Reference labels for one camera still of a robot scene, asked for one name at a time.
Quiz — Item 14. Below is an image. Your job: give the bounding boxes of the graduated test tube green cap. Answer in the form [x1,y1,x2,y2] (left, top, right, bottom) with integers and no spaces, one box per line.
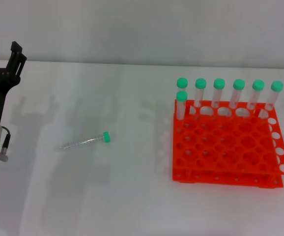
[56,131,112,152]

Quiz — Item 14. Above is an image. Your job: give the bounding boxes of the clear test tube green cap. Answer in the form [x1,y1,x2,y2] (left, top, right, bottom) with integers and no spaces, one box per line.
[194,78,207,108]
[176,77,189,93]
[264,80,284,112]
[211,78,226,109]
[176,90,189,121]
[229,79,246,110]
[246,79,265,111]

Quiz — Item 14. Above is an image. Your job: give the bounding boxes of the orange test tube rack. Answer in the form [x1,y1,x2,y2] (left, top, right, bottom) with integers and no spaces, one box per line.
[171,99,284,190]

